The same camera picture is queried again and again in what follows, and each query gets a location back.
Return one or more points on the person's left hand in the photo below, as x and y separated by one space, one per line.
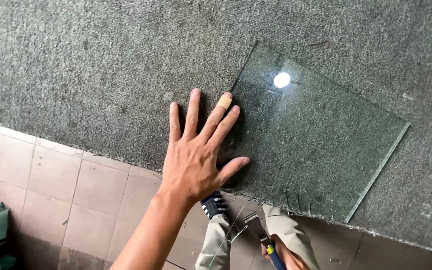
191 165

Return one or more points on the person's beige trousers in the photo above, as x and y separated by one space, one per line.
294 236

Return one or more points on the tan adhesive bandage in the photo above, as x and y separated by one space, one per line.
224 102

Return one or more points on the person's right hand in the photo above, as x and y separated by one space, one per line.
291 258

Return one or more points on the grey carpet table cover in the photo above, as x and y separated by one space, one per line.
88 75

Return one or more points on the thin curved glass offcut strip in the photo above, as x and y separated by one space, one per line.
234 232

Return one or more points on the person's right fingers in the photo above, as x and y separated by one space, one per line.
265 250

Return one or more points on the clear rectangular glass pane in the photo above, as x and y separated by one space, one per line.
313 138

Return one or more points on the dark blue striped shoe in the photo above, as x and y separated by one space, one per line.
213 204

